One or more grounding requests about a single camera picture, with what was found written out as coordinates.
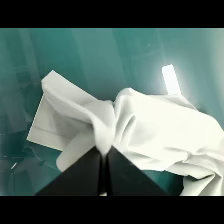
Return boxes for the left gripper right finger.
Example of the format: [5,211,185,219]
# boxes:
[106,146,170,197]

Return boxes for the white shirt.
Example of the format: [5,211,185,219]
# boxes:
[26,69,224,197]

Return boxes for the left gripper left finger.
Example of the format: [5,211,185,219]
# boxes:
[35,146,102,197]

